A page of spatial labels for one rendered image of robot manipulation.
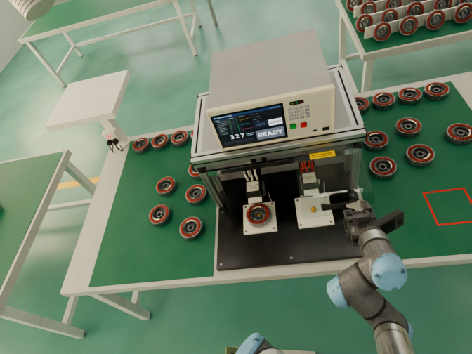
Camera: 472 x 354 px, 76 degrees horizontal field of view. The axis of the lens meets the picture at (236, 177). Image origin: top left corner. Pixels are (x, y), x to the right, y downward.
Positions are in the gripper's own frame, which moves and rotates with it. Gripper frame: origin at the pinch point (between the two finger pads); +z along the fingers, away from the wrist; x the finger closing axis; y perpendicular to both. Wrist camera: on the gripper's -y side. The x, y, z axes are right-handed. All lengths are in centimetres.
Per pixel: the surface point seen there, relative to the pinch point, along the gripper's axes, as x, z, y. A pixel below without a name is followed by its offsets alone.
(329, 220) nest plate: 18.7, 22.1, 8.5
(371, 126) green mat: -5, 69, -23
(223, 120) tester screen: -33, 14, 42
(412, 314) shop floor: 98, 42, -32
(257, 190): 1.4, 24.3, 36.3
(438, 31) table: -40, 130, -81
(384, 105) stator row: -13, 76, -31
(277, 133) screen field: -23.4, 19.0, 23.9
